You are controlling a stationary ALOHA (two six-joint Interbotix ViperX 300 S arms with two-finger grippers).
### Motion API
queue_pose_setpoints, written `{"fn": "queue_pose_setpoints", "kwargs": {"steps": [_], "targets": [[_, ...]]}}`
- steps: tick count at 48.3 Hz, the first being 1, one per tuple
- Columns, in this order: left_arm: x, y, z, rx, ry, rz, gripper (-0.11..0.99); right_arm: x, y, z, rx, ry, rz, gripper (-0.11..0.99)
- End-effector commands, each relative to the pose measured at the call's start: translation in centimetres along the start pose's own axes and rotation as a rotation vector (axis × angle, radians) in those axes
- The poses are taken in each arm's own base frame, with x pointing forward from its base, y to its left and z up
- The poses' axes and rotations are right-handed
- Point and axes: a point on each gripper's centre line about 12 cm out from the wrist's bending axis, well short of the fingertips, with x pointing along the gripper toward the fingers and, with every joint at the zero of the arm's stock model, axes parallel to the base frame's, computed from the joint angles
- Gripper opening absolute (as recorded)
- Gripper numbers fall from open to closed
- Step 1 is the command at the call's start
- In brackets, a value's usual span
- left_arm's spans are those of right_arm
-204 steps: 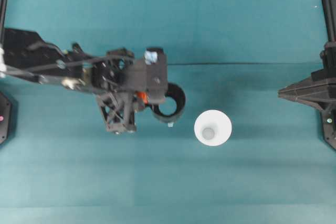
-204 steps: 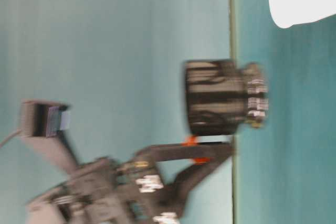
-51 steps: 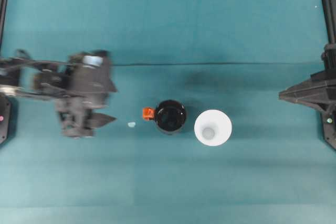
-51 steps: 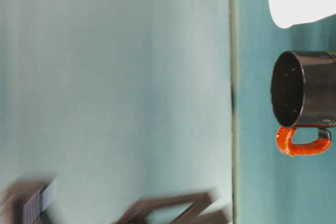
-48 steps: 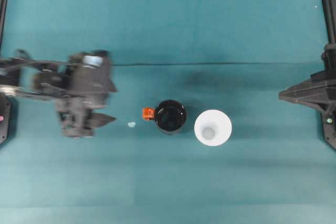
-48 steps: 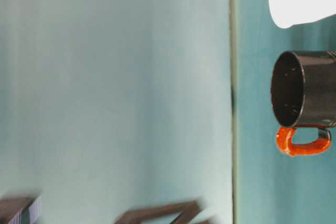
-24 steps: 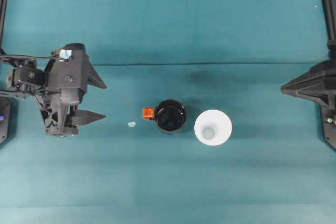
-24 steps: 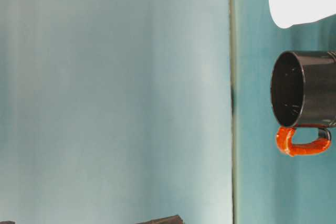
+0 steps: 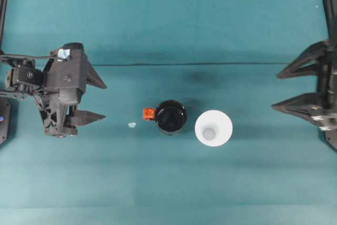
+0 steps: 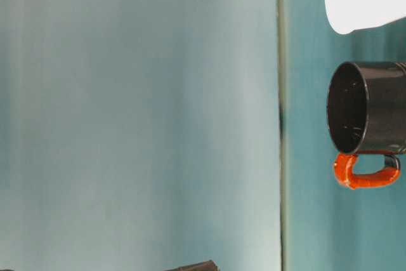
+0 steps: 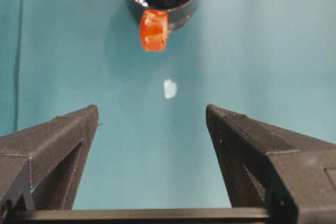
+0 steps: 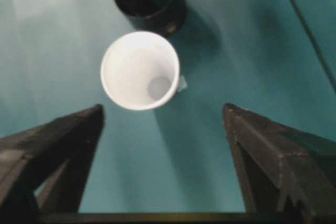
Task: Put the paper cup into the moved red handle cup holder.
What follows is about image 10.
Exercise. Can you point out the blue-green table cloth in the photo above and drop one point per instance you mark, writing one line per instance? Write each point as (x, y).
(304, 204)

